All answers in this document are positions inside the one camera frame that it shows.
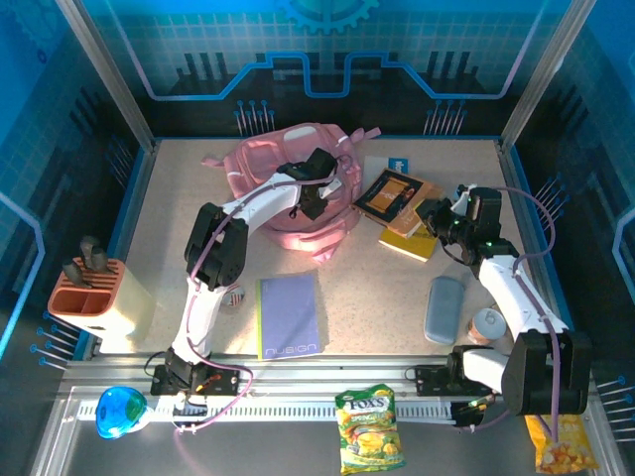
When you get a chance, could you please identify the yellow cartoon book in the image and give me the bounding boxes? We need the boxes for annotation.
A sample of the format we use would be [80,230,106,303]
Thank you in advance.
[378,197,441,263]

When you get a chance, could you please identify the brown hardcover book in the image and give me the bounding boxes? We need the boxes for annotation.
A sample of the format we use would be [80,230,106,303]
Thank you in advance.
[351,167,445,240]

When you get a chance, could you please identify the white and blue notebook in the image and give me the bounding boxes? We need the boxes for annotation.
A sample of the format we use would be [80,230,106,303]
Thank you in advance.
[363,155,416,199]

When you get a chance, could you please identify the pink backpack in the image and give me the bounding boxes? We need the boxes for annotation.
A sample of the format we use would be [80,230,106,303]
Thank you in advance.
[200,122,383,264]

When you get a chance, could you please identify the grey-blue pencil case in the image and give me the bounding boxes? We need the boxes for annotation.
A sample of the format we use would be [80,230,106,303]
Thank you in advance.
[424,276,466,346]

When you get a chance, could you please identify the purple notebook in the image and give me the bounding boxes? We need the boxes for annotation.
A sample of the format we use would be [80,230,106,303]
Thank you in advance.
[255,272,322,361]

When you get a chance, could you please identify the green candy bag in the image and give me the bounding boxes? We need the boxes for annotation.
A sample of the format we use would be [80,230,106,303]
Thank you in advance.
[334,383,407,476]

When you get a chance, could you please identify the yellow snack bag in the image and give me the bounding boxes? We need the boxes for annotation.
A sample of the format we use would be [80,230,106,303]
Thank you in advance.
[524,414,600,475]

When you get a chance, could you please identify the pink cup with white lid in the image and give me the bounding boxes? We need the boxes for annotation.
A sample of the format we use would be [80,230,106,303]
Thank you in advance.
[468,306,508,347]

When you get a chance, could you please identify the black right connector box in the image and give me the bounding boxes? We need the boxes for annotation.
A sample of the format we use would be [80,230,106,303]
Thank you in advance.
[449,399,493,431]

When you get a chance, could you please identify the black connector box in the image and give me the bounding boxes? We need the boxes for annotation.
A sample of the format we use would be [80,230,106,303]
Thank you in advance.
[449,399,493,431]
[171,395,209,428]

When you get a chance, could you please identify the orange and cream knife block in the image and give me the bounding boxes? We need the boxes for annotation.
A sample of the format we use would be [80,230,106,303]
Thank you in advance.
[48,257,156,343]

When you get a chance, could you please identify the black left connector box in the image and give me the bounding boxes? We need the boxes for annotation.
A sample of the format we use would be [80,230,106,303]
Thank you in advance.
[171,395,209,428]

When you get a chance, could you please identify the blue and green plastic ball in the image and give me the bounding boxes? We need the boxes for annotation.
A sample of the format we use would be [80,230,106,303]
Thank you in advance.
[94,386,149,441]

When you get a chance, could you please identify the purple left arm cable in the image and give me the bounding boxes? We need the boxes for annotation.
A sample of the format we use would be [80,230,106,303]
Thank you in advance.
[173,153,354,437]

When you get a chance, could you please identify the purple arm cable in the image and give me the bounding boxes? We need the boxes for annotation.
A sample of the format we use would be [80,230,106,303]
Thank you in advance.
[455,185,565,445]
[173,153,354,437]

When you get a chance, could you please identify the aluminium side rail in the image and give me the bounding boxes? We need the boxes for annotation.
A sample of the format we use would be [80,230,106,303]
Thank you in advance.
[91,139,161,357]
[497,139,568,357]

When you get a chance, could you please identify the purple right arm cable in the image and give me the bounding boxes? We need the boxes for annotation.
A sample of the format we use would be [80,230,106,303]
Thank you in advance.
[455,185,565,445]

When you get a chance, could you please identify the aluminium frame post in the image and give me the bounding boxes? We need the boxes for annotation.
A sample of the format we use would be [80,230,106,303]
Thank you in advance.
[500,0,596,153]
[54,0,159,153]

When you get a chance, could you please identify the aluminium cross rail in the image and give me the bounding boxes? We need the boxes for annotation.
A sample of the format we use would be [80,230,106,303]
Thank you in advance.
[59,354,599,398]

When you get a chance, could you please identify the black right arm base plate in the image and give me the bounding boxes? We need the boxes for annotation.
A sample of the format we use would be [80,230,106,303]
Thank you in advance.
[414,364,502,397]

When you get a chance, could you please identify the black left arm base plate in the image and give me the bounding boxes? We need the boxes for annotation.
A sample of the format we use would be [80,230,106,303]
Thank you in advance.
[150,365,248,397]

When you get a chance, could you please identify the white slotted cable duct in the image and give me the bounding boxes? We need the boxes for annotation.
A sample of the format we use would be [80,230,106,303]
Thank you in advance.
[76,399,457,423]

